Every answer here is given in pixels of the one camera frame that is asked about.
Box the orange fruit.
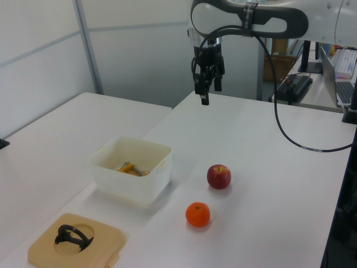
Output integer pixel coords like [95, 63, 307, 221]
[185, 202, 211, 228]

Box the beige container lid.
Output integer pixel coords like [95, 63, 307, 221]
[27, 213, 127, 268]

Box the black monitor stand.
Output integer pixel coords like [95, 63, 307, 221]
[296, 40, 325, 75]

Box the black upright stand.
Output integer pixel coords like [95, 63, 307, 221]
[320, 74, 357, 268]

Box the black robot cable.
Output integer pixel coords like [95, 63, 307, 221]
[191, 25, 354, 153]

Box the yellow C-clamp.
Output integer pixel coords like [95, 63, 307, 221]
[117, 161, 149, 178]

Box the brown cardboard box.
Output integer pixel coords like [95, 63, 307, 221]
[263, 52, 298, 83]

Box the black power box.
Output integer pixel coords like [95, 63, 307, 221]
[275, 73, 313, 106]

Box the red apple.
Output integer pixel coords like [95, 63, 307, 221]
[206, 164, 232, 190]

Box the white plastic container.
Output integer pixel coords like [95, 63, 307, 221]
[86, 135, 173, 207]

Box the white keyboard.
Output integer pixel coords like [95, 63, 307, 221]
[333, 47, 357, 80]

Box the silver laptop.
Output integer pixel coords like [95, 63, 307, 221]
[320, 46, 357, 108]

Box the black lid handle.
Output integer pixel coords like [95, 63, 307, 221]
[54, 224, 94, 253]

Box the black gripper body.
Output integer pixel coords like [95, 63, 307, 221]
[194, 44, 225, 74]

